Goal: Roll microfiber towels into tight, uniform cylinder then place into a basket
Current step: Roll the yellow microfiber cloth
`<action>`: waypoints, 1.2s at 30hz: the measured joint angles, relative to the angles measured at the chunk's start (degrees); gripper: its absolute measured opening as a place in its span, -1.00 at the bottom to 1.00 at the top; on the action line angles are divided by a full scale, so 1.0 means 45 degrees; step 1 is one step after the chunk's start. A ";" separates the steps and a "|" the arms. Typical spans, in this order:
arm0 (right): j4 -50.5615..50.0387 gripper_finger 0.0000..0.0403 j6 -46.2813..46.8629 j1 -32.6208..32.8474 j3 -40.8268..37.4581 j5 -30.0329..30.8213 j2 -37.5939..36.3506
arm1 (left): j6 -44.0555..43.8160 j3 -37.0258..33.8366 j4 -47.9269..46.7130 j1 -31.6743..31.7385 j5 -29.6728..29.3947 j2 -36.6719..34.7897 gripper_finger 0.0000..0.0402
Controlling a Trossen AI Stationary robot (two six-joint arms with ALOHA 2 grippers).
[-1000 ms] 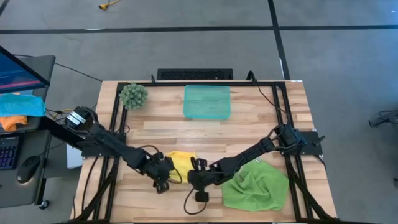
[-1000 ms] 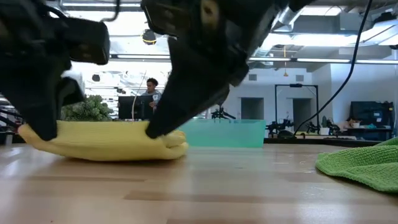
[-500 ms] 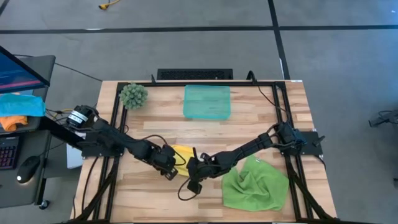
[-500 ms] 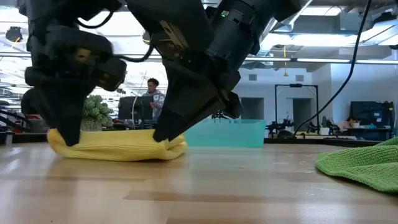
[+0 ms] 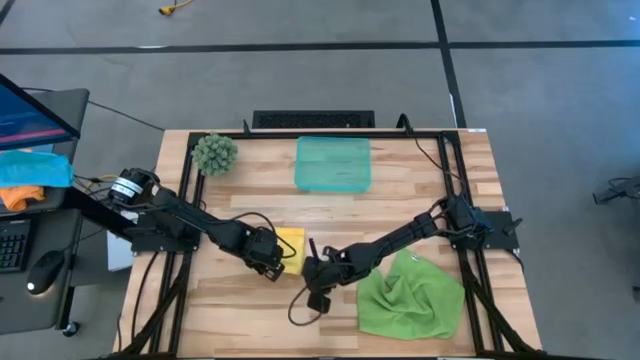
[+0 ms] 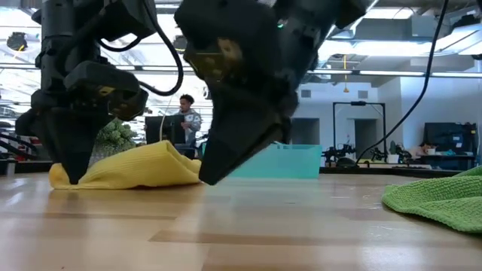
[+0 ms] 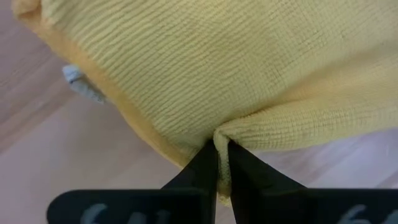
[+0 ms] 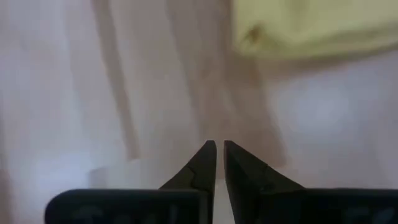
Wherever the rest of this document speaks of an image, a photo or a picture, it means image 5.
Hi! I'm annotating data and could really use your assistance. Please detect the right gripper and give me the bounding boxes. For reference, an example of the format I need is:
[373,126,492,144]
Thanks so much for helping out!
[301,238,354,297]

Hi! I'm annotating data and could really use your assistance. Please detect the yellow microfiber towel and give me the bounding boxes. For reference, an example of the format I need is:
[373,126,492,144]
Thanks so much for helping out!
[273,226,307,276]

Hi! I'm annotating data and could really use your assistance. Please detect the green microfiber towel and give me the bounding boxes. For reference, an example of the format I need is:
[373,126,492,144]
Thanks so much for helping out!
[356,248,466,341]

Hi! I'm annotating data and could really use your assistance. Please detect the teal plastic basket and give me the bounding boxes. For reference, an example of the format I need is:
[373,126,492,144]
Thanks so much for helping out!
[293,135,374,194]

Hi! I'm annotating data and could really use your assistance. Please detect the green artificial plant ball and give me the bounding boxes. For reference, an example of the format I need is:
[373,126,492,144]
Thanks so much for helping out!
[191,132,239,177]

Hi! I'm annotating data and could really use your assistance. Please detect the black vented box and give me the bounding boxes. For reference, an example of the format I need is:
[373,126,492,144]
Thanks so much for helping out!
[251,109,376,130]

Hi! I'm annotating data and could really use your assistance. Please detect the white box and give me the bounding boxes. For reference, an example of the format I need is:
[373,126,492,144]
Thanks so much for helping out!
[106,214,135,272]

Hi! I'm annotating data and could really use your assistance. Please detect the black computer mouse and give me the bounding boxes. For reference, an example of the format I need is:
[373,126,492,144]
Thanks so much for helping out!
[25,249,66,296]

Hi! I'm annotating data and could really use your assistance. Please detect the grey rolling desk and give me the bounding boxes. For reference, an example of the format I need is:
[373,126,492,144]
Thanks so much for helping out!
[0,88,92,336]

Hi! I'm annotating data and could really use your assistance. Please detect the blue cloth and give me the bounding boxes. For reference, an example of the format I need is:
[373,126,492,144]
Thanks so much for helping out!
[0,149,75,189]

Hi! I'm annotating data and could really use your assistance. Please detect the orange cloth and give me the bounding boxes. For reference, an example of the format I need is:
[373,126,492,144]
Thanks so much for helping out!
[0,185,45,212]

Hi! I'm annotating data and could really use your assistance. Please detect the black keyboard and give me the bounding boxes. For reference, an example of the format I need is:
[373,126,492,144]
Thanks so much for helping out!
[0,219,30,275]

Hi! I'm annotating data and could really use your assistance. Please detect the computer monitor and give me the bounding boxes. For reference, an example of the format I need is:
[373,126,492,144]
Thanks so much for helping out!
[0,73,82,151]

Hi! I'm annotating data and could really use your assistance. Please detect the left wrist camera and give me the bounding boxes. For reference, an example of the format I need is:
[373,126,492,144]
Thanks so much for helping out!
[259,262,287,283]

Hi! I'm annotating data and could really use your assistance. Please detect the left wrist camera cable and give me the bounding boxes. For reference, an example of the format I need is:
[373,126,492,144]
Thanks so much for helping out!
[232,211,299,260]

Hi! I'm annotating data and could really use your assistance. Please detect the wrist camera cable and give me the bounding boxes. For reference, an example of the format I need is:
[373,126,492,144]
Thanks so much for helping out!
[287,285,326,328]
[232,211,299,260]

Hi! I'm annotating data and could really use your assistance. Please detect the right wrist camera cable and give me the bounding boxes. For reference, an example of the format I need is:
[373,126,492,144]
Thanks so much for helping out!
[287,285,326,328]

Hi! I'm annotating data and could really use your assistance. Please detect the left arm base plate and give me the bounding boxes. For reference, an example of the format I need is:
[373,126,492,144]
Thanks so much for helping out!
[130,230,201,254]

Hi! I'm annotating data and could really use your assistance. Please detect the black aluminium table frame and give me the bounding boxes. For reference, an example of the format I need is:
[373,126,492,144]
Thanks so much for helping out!
[99,129,599,360]

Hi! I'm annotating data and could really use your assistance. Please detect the black hanging cable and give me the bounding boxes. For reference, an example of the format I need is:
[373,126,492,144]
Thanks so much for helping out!
[130,249,162,346]

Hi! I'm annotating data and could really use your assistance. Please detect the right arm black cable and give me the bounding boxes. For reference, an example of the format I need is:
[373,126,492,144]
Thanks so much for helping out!
[413,134,466,201]

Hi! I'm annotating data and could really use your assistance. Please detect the yellow wire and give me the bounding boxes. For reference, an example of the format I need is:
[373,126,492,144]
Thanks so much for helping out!
[82,173,123,194]

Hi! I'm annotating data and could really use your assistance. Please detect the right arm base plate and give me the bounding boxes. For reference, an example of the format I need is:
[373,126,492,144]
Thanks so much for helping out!
[449,209,524,252]

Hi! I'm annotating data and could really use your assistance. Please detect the thin black floor cable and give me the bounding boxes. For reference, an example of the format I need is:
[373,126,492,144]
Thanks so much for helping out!
[19,87,166,133]

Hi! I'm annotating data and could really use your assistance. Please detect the yellow floor cable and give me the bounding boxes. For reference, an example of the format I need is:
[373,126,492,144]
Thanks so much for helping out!
[158,0,194,16]

